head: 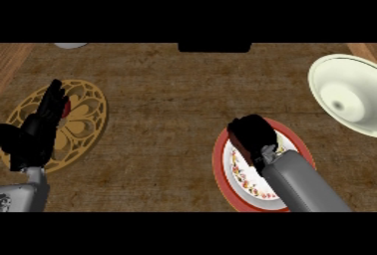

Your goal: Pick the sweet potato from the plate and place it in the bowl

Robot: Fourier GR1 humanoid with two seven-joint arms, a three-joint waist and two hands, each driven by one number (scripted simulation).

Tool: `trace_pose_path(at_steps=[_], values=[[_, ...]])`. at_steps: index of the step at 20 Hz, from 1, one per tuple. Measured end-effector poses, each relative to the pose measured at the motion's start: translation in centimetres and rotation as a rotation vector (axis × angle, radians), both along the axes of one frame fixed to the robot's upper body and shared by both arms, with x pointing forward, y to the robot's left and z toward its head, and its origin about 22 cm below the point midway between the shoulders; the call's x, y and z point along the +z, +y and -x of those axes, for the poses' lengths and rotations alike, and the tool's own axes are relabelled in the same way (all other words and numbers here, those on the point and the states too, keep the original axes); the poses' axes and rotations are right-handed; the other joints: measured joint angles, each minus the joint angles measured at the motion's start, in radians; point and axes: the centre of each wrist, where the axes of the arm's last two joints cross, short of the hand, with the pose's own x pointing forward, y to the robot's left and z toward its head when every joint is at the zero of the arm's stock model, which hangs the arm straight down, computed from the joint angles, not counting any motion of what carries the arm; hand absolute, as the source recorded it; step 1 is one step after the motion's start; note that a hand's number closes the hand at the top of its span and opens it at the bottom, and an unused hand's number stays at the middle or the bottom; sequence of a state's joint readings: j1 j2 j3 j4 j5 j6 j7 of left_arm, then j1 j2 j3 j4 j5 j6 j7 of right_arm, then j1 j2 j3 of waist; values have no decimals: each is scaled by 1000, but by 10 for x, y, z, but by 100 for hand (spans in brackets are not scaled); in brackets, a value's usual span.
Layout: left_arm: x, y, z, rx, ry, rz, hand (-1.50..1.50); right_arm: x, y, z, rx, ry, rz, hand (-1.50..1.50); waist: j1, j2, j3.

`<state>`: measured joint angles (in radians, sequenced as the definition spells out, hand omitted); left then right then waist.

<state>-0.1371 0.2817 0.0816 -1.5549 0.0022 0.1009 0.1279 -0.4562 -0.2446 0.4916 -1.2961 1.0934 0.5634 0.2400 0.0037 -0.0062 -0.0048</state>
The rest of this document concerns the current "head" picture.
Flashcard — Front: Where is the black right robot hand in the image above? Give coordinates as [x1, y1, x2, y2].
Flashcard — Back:
[224, 114, 280, 173]

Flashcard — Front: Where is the cream bowl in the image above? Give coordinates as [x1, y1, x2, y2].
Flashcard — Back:
[305, 54, 377, 138]

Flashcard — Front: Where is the red rimmed floral plate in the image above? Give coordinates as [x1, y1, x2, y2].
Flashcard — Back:
[209, 117, 316, 213]

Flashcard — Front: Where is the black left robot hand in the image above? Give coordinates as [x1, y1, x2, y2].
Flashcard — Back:
[0, 79, 70, 172]

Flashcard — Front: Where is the small red object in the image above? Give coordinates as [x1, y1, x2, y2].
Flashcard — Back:
[60, 101, 73, 120]

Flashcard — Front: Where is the reddish brown sweet potato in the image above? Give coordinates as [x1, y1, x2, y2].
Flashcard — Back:
[227, 131, 255, 167]

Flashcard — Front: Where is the black appliance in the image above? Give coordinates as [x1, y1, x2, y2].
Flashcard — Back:
[177, 42, 252, 54]

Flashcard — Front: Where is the golden openwork round trivet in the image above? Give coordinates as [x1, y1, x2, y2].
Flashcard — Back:
[0, 79, 109, 174]

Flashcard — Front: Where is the pale grey round object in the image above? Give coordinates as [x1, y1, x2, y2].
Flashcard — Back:
[53, 42, 90, 51]

